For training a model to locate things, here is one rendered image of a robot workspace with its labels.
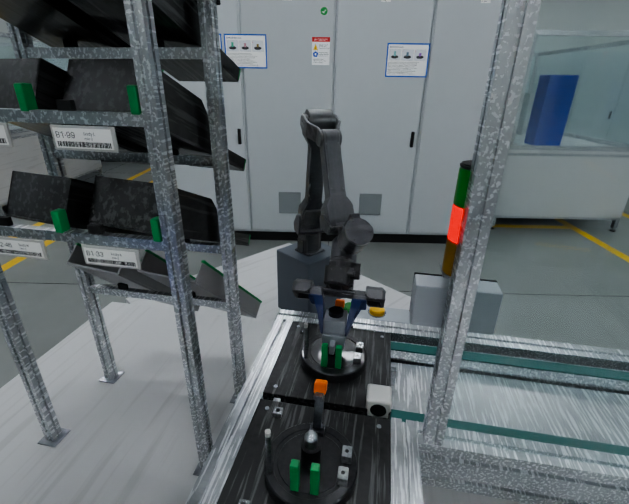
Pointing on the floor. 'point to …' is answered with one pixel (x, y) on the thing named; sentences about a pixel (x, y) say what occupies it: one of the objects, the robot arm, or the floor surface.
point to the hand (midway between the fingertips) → (335, 317)
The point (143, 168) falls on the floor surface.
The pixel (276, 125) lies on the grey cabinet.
